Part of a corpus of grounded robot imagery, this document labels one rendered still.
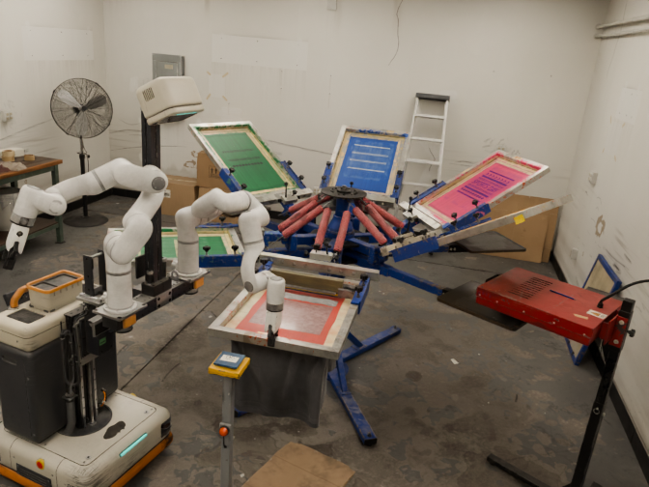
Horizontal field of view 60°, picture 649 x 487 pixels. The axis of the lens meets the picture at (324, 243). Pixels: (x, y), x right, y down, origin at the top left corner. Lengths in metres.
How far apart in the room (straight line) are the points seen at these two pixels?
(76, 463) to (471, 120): 5.35
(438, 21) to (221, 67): 2.63
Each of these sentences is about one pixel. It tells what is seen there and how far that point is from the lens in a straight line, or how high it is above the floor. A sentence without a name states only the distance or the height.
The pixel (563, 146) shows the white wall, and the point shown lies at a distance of 6.95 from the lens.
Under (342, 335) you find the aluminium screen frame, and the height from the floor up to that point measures 0.99.
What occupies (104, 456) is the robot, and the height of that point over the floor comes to 0.28.
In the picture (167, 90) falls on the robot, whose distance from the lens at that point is 2.19.
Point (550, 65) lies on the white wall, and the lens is 6.85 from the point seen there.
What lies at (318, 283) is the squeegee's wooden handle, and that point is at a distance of 2.93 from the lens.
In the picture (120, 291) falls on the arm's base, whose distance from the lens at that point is 2.34.
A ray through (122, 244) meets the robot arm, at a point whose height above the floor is 1.44.
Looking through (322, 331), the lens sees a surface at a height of 0.96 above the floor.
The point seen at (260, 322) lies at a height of 0.96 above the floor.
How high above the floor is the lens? 2.19
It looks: 19 degrees down
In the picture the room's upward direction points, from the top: 5 degrees clockwise
